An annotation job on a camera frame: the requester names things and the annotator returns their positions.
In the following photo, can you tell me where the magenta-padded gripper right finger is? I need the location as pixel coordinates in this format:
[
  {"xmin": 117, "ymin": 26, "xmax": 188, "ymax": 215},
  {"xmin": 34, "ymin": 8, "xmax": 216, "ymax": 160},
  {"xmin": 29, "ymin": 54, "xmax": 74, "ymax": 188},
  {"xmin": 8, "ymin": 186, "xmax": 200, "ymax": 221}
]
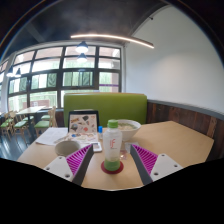
[{"xmin": 129, "ymin": 143, "xmax": 184, "ymax": 186}]

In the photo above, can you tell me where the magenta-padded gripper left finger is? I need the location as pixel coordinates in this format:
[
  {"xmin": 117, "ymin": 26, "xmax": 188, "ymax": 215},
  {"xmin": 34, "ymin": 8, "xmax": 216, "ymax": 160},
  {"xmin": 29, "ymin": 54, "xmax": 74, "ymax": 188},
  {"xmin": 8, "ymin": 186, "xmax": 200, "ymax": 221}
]
[{"xmin": 43, "ymin": 143, "xmax": 95, "ymax": 187}]

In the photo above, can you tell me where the clear green-capped drink bottle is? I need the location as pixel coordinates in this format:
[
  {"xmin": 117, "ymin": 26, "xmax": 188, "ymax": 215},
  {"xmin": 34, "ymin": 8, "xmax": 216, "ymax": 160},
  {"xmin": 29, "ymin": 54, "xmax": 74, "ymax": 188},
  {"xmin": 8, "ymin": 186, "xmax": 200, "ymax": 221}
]
[{"xmin": 102, "ymin": 119, "xmax": 123, "ymax": 173}]

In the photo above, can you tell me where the beige patterned ceramic cup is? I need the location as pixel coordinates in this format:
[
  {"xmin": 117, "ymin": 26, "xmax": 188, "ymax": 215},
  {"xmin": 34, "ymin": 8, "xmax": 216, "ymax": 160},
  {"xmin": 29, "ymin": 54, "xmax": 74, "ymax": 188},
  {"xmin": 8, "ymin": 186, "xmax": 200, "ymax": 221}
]
[{"xmin": 54, "ymin": 139, "xmax": 82, "ymax": 158}]

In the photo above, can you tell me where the small black-and-white device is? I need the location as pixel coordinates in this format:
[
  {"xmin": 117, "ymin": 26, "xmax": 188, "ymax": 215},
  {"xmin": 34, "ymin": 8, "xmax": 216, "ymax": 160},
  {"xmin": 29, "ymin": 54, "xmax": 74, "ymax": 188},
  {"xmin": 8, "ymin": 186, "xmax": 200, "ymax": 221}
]
[{"xmin": 91, "ymin": 141, "xmax": 103, "ymax": 154}]

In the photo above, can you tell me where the flat round red coaster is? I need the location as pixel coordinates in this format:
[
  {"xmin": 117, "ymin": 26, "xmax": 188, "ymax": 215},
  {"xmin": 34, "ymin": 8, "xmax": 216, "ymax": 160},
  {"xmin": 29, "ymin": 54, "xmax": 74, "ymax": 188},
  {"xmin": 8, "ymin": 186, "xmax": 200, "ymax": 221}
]
[{"xmin": 100, "ymin": 160, "xmax": 125, "ymax": 175}]

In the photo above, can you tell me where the small blue-capped bottle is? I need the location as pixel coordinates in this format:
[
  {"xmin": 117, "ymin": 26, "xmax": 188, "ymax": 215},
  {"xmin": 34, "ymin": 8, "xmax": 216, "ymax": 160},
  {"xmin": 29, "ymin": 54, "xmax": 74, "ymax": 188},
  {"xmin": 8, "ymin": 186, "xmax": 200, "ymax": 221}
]
[{"xmin": 97, "ymin": 125, "xmax": 104, "ymax": 140}]

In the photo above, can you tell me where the sticker-covered black tablet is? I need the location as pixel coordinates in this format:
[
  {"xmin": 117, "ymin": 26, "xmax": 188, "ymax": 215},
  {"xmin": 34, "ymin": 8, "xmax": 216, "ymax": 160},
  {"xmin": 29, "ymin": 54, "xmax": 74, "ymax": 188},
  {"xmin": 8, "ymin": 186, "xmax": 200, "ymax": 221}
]
[{"xmin": 67, "ymin": 109, "xmax": 100, "ymax": 137}]

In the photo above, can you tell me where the white paper sheet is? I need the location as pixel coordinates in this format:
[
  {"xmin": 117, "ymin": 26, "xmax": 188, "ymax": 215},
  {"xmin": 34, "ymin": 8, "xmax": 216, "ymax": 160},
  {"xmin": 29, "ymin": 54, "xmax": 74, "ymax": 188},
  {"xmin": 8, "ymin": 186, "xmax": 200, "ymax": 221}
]
[{"xmin": 34, "ymin": 127, "xmax": 69, "ymax": 147}]

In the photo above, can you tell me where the green upholstered bench backrest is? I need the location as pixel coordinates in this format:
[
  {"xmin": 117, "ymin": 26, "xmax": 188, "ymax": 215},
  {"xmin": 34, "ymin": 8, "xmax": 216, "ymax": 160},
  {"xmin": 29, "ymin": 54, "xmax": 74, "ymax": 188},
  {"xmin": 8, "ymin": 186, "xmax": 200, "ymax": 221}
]
[{"xmin": 63, "ymin": 92, "xmax": 148, "ymax": 128}]

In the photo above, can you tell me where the group of green-seated wooden chairs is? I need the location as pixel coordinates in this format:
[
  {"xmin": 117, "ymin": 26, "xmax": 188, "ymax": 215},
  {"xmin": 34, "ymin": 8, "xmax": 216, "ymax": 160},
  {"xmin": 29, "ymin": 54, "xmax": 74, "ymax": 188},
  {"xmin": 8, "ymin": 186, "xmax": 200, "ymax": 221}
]
[{"xmin": 0, "ymin": 105, "xmax": 58, "ymax": 138}]

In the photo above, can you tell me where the large dark-framed grid window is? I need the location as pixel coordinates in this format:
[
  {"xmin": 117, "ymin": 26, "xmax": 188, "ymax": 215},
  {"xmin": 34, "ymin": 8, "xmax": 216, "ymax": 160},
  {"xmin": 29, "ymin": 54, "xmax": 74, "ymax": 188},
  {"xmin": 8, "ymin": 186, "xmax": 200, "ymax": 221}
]
[{"xmin": 0, "ymin": 44, "xmax": 123, "ymax": 113}]

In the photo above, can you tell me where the group of pendant ceiling lamps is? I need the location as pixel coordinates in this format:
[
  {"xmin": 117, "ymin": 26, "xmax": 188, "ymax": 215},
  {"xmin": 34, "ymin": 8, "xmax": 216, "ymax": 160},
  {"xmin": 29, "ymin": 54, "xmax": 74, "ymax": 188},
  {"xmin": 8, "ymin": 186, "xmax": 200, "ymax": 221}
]
[{"xmin": 6, "ymin": 40, "xmax": 90, "ymax": 78}]

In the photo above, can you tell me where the curved linear ceiling light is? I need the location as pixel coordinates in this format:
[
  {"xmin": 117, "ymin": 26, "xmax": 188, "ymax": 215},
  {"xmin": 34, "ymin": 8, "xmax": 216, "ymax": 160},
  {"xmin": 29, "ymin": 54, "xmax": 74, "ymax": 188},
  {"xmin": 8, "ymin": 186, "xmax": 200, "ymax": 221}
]
[{"xmin": 69, "ymin": 33, "xmax": 155, "ymax": 50}]

